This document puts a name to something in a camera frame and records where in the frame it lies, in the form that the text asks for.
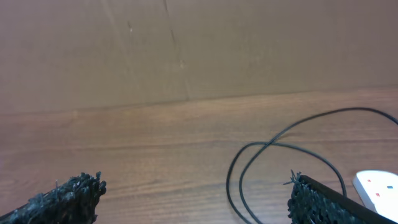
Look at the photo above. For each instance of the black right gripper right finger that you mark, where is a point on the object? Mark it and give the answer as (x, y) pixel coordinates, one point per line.
(313, 202)

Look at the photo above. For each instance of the white power strip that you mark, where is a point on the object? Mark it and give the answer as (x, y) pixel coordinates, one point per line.
(377, 190)

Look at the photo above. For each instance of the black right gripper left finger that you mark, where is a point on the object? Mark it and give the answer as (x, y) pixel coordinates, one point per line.
(74, 202)

